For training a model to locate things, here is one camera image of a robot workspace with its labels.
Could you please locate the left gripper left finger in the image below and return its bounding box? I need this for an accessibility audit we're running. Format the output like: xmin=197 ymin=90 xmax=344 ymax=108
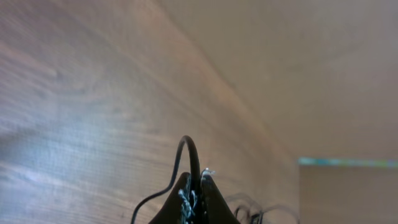
xmin=149 ymin=172 xmax=195 ymax=224

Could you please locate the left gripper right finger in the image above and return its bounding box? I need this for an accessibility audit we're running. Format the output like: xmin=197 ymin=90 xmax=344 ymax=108
xmin=200 ymin=174 xmax=239 ymax=224

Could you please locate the black cable USB plug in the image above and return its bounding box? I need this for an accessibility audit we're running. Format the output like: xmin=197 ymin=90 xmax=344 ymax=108
xmin=131 ymin=135 xmax=201 ymax=224

